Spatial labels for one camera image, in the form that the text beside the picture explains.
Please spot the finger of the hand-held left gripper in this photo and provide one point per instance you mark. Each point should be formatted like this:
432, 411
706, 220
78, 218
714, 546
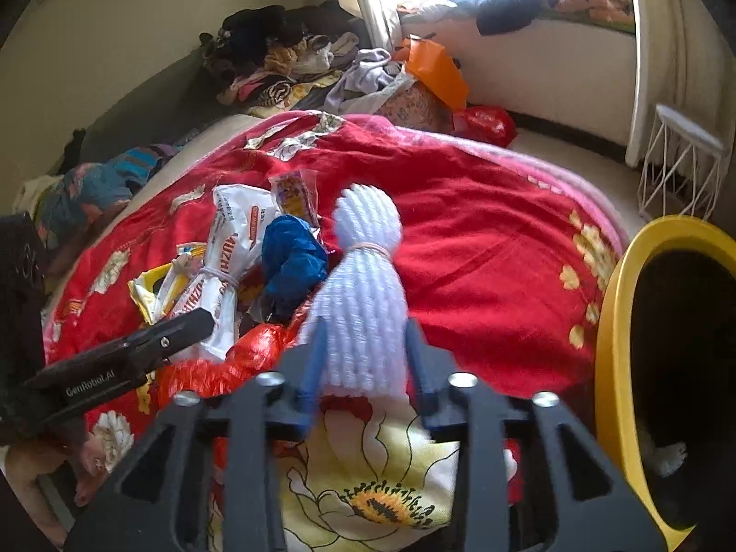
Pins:
172, 336

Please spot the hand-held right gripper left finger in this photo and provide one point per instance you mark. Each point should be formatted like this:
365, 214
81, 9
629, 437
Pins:
314, 359

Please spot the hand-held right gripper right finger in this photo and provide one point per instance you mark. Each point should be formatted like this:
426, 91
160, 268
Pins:
421, 379

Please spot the white yarn bundle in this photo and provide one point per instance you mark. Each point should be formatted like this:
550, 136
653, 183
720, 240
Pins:
664, 455
362, 299

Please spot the blue plastic bag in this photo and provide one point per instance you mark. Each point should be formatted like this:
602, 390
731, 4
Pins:
293, 259

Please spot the white snack bag with band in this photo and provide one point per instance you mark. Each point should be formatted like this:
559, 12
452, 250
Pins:
230, 241

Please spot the yellow round bin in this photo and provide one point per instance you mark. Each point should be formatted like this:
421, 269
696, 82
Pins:
615, 356

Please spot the person's left hand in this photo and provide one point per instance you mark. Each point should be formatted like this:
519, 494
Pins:
52, 466

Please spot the yellow white snack packet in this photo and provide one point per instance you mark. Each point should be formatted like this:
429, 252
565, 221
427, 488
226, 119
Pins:
152, 293

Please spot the red crumpled plastic bag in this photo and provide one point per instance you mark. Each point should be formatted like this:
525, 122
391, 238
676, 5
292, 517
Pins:
253, 351

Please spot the red floral blanket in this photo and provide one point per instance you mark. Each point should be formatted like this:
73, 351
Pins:
489, 241

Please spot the blue patterned cloth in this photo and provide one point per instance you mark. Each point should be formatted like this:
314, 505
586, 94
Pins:
98, 184

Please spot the colourful candy wrapper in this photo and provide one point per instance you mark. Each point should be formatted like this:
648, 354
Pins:
293, 195

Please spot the bed with beige sheet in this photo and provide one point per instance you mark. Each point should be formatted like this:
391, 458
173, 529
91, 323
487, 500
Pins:
172, 167

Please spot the dark cloth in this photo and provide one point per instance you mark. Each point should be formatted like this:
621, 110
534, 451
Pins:
72, 149

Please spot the dark grey headboard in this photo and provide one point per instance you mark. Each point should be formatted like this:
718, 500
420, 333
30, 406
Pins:
144, 92

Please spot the red gift bag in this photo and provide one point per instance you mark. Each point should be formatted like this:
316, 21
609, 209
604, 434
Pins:
486, 123

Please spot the floral fabric bag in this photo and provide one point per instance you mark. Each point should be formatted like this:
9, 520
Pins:
414, 106

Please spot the grey white garment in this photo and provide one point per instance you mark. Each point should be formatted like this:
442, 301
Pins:
368, 75

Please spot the pile of dark clothes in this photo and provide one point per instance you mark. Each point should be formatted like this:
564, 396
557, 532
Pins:
276, 63

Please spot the orange plastic bag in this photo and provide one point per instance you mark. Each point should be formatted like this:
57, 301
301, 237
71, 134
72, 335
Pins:
434, 69

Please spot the white curtain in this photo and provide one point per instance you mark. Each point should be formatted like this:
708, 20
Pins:
368, 0
661, 40

